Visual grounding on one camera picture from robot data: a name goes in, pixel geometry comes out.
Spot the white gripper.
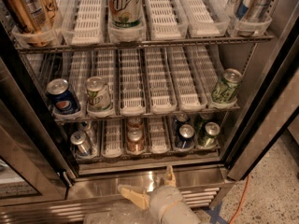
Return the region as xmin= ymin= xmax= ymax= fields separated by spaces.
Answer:
xmin=118 ymin=165 xmax=183 ymax=217

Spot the orange soda can front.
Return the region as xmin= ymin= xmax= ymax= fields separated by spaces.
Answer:
xmin=127 ymin=128 xmax=145 ymax=154

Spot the orange soda can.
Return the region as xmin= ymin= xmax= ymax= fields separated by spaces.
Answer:
xmin=127 ymin=128 xmax=145 ymax=154
xmin=126 ymin=118 xmax=144 ymax=131

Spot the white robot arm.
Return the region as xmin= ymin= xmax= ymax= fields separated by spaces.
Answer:
xmin=118 ymin=165 xmax=201 ymax=224

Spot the blue can bottom front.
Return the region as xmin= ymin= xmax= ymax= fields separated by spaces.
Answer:
xmin=175 ymin=124 xmax=194 ymax=149

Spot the orange soda can behind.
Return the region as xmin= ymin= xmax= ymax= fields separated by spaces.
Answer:
xmin=126 ymin=118 xmax=144 ymax=131

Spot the green can bottom front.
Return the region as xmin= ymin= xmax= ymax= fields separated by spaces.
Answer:
xmin=198 ymin=122 xmax=221 ymax=147

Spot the green can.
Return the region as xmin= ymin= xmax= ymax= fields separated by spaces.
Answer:
xmin=193 ymin=113 xmax=213 ymax=133
xmin=198 ymin=122 xmax=221 ymax=147

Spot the blue can bottom rear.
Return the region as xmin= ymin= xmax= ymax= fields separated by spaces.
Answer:
xmin=173 ymin=114 xmax=190 ymax=134

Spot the green can bottom rear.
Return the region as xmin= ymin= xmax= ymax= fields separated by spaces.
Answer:
xmin=193 ymin=113 xmax=213 ymax=133

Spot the silver can bottom front left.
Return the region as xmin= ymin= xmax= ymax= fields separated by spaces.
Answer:
xmin=70 ymin=131 xmax=92 ymax=157

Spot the silver can bottom rear left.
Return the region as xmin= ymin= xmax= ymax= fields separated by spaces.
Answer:
xmin=78 ymin=121 xmax=97 ymax=145

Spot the white 7UP can middle shelf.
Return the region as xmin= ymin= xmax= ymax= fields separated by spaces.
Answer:
xmin=86 ymin=77 xmax=111 ymax=112

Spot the stainless fridge door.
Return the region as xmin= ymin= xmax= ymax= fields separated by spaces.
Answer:
xmin=0 ymin=61 xmax=70 ymax=206

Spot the green can middle shelf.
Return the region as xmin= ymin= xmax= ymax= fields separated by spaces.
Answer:
xmin=211 ymin=68 xmax=243 ymax=104

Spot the blue Pepsi can middle shelf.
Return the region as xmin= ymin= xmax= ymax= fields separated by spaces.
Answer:
xmin=46 ymin=78 xmax=80 ymax=115

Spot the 7UP can top shelf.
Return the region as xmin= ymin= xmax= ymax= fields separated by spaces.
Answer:
xmin=107 ymin=0 xmax=142 ymax=29

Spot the blue silver can top right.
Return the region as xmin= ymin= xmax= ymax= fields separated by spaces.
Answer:
xmin=225 ymin=0 xmax=272 ymax=37

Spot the gold can shelf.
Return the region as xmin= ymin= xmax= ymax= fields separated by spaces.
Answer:
xmin=3 ymin=0 xmax=52 ymax=47
xmin=43 ymin=0 xmax=58 ymax=23

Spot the blue floor tape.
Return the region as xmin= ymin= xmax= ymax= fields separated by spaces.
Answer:
xmin=204 ymin=202 xmax=229 ymax=224

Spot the middle wire shelf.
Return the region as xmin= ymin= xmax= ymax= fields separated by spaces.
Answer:
xmin=52 ymin=104 xmax=240 ymax=125

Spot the wire shelf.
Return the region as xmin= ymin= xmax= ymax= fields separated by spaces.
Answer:
xmin=52 ymin=104 xmax=240 ymax=125
xmin=17 ymin=33 xmax=274 ymax=54

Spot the orange cable on floor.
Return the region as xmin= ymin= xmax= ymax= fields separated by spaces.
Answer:
xmin=228 ymin=175 xmax=251 ymax=224

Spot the top wire shelf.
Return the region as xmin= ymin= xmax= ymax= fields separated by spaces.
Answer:
xmin=17 ymin=33 xmax=274 ymax=54

